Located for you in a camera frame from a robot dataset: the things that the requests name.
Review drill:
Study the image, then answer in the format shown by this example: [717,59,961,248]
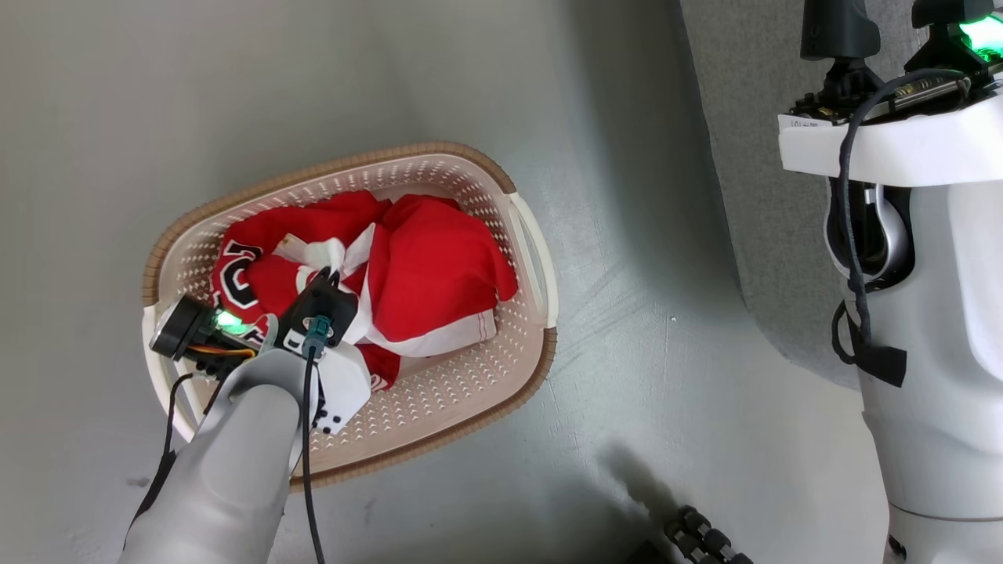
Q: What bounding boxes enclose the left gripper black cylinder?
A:
[149,266,346,378]

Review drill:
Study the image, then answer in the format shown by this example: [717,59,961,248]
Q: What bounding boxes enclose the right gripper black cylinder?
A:
[790,0,1003,126]

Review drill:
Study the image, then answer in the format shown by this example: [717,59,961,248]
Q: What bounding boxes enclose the red jersey with black letters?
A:
[210,190,402,392]

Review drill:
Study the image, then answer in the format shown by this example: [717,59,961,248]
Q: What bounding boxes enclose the red shorts with white band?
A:
[345,194,520,360]

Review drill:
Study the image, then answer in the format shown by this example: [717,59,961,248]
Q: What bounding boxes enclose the cream perforated plastic laundry basket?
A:
[141,141,559,488]

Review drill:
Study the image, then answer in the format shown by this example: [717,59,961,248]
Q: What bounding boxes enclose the grey fabric sofa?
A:
[679,0,1003,391]

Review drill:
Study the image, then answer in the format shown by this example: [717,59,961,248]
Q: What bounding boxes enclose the teal left camera connector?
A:
[306,315,333,358]

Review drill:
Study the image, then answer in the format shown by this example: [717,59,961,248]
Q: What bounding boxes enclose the white left camera mount bracket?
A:
[302,341,373,436]

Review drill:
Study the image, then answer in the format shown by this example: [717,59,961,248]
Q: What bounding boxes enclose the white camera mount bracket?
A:
[302,341,373,436]
[778,92,1003,189]

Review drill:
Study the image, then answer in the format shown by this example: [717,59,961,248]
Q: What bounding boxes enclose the white right camera mount bracket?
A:
[778,92,1003,189]

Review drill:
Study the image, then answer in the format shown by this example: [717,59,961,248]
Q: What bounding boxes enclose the black left camera cable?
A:
[300,349,327,564]

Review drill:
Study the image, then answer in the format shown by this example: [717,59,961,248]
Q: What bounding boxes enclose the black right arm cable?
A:
[829,68,972,389]

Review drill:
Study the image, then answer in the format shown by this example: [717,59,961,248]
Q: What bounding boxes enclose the black left arm side cable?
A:
[124,373,195,551]

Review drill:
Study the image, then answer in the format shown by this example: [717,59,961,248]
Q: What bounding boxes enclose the black ribbed hose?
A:
[664,505,755,564]

